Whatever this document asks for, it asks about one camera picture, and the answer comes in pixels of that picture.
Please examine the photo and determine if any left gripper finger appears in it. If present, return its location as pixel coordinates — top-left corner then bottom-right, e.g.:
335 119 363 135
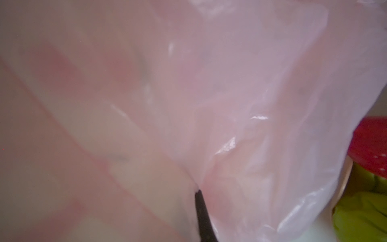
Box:
195 190 218 242

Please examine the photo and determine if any pink plastic bag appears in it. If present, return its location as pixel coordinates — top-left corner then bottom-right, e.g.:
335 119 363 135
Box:
1 1 387 242

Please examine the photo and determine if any pink wavy plate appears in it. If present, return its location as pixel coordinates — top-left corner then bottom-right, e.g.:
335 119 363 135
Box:
330 155 353 210

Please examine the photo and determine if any green pear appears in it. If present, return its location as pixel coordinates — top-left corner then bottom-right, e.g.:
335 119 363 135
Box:
333 192 387 242

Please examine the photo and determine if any green apple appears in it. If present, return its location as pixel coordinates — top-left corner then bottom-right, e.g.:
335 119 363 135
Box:
344 163 387 196

